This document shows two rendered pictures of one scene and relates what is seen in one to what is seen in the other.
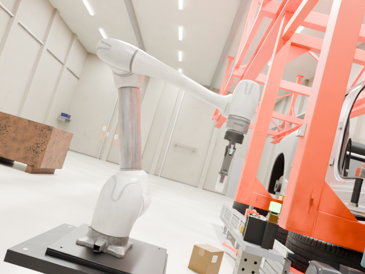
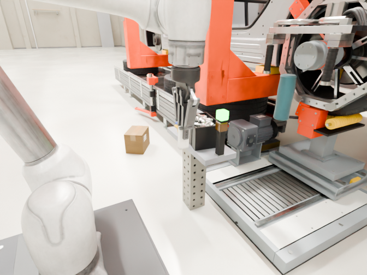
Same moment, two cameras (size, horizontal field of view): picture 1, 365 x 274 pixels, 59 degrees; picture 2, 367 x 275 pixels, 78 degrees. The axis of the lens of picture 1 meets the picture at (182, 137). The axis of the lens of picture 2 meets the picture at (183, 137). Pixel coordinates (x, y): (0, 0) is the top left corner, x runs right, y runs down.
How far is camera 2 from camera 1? 78 cm
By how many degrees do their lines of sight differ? 42
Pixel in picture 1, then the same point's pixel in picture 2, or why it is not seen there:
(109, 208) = (56, 255)
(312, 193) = (222, 65)
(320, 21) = not seen: outside the picture
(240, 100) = (190, 11)
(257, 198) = (146, 59)
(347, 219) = (249, 77)
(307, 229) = (223, 97)
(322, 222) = (232, 88)
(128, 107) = not seen: outside the picture
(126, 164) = (31, 156)
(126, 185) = (62, 213)
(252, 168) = (134, 34)
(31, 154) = not seen: outside the picture
